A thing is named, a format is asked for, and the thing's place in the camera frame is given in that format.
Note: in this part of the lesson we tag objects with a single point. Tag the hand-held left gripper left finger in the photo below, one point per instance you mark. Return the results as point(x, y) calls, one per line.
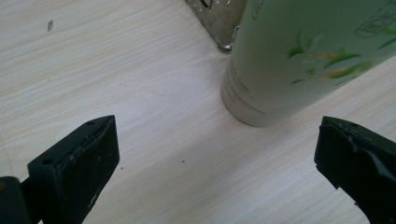
point(77, 168)

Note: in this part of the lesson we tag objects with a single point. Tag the metal plate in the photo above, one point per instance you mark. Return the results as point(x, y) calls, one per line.
point(219, 21)

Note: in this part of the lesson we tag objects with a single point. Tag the pale green leaf-print bottle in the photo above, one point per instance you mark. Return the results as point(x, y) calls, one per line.
point(280, 62)

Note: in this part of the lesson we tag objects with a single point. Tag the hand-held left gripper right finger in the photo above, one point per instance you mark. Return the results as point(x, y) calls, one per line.
point(358, 161)

